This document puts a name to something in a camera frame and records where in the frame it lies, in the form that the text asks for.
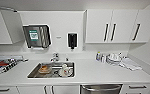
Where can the chrome faucet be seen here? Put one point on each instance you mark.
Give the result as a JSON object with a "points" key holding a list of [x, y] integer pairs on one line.
{"points": [[55, 58]]}

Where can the small chrome sink knob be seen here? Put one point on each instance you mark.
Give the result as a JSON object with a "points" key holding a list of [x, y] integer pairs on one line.
{"points": [[66, 59]]}

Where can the orange bowl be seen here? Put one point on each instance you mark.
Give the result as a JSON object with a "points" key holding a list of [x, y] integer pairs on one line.
{"points": [[44, 69]]}

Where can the dish rack with dishes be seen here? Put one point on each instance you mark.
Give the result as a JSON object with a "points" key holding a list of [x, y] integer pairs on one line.
{"points": [[4, 66]]}

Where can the small clear container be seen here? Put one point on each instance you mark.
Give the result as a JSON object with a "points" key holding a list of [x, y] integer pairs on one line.
{"points": [[103, 58]]}

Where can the white drawer stack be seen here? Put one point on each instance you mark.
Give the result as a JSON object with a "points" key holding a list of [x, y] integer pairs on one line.
{"points": [[137, 89], [4, 91]]}

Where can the stainless steel sink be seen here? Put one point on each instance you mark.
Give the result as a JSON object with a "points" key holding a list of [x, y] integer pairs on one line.
{"points": [[56, 76]]}

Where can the white cup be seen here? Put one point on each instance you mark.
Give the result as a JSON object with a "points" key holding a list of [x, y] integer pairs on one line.
{"points": [[66, 70]]}

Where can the small dish soap bottle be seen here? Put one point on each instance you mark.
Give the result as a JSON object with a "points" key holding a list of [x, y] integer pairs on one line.
{"points": [[98, 56]]}

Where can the steel paper towel dispenser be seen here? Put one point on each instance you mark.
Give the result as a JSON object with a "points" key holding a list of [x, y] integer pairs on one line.
{"points": [[36, 36]]}

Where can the stainless steel dishwasher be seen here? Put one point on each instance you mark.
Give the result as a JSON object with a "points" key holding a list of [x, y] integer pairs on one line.
{"points": [[101, 89]]}

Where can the black soap dispenser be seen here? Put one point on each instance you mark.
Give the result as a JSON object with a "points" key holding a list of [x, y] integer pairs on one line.
{"points": [[72, 40]]}

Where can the white dish cloth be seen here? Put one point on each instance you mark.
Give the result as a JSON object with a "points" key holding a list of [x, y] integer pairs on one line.
{"points": [[131, 64]]}

